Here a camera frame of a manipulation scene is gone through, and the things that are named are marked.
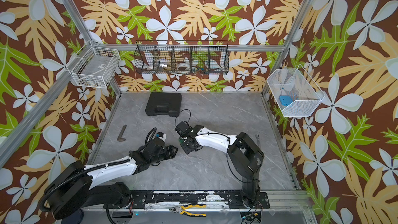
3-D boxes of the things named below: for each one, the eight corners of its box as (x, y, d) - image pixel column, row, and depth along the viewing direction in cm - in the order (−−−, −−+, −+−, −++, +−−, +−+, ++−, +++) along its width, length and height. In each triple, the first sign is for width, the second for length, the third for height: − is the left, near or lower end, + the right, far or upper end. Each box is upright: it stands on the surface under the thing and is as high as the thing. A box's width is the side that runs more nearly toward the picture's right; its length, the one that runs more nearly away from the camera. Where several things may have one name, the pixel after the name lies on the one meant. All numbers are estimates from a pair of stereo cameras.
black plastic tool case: (146, 116, 108) (144, 112, 104) (152, 96, 120) (150, 92, 116) (179, 116, 108) (179, 112, 104) (181, 96, 120) (181, 92, 116)
